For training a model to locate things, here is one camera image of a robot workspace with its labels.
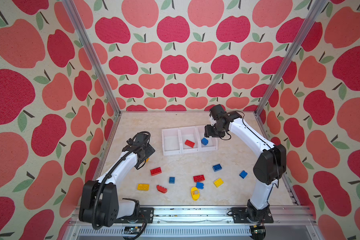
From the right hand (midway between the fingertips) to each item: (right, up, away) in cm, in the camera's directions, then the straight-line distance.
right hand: (212, 134), depth 89 cm
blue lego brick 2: (+4, -21, +2) cm, 21 cm away
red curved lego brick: (-30, -31, -7) cm, 43 cm away
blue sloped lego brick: (+18, -24, -1) cm, 30 cm away
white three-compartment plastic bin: (-24, -5, +13) cm, 28 cm away
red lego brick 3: (-8, -26, -3) cm, 27 cm away
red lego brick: (-13, -7, +13) cm, 19 cm away
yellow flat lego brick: (-40, -30, -6) cm, 50 cm away
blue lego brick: (-2, -6, +12) cm, 14 cm away
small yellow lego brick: (-41, -17, +7) cm, 45 cm away
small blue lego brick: (-24, -26, -5) cm, 36 cm away
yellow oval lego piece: (-11, -31, -10) cm, 35 cm away
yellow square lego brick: (+3, -28, -5) cm, 28 cm away
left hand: (-38, -13, 0) cm, 40 cm away
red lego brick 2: (-34, -22, -3) cm, 40 cm away
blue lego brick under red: (-8, -30, -3) cm, 31 cm away
